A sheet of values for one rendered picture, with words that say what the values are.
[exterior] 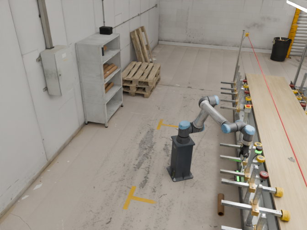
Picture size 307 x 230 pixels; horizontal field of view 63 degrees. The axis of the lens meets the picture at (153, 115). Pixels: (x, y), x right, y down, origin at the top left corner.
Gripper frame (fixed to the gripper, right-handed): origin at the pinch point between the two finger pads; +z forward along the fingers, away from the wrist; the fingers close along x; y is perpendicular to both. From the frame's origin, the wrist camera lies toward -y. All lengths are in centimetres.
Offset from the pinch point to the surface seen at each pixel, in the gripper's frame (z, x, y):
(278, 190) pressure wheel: 3.7, -28.8, -28.3
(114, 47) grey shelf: -27, 225, 253
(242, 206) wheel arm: 5, 3, -53
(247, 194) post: 19.3, -6.9, -24.0
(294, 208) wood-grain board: 11, -42, -38
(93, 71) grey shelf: -8, 230, 164
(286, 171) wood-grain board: 11.3, -44.6, 8.8
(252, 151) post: -12.4, -7.3, 1.1
